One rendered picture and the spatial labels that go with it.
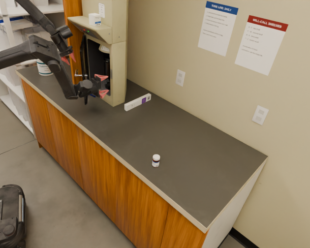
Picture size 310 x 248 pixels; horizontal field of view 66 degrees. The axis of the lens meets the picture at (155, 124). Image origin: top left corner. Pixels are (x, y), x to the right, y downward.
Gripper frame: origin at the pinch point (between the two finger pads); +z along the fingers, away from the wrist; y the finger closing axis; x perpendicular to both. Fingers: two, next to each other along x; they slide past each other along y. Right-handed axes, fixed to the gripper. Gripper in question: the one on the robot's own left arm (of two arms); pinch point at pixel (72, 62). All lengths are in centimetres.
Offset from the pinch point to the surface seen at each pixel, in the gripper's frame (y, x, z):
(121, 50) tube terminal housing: -33.3, 0.3, 6.0
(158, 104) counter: -42, 2, 56
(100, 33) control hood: -26.9, 9.7, -12.3
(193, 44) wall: -79, 5, 19
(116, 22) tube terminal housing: -38.0, 2.4, -11.9
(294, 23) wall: -120, 50, 9
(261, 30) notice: -109, 39, 12
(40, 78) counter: 44, -43, 16
